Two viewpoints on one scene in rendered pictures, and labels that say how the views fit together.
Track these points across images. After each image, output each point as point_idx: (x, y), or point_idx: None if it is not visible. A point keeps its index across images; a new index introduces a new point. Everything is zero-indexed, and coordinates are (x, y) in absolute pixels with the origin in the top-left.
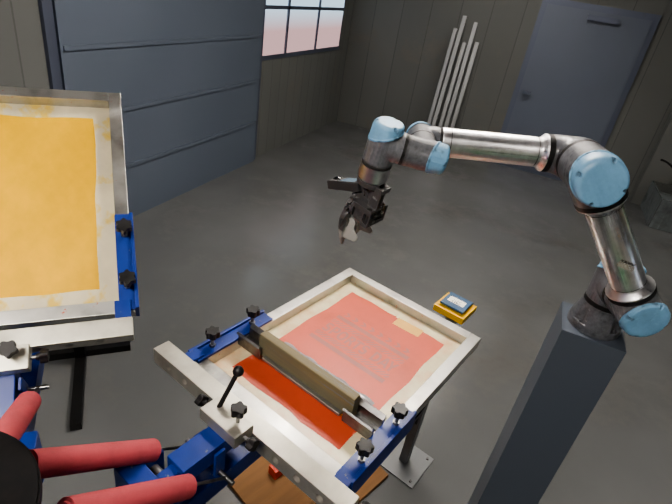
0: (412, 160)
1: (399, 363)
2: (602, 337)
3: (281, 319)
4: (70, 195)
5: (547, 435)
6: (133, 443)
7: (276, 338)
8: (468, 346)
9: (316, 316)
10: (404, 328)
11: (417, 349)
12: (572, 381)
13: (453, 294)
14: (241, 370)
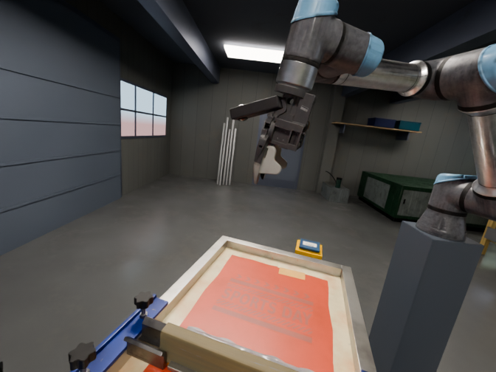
0: (351, 46)
1: (310, 311)
2: (461, 238)
3: (176, 299)
4: None
5: (428, 337)
6: None
7: (185, 331)
8: (349, 276)
9: (211, 285)
10: (290, 274)
11: (313, 291)
12: (444, 283)
13: (303, 240)
14: None
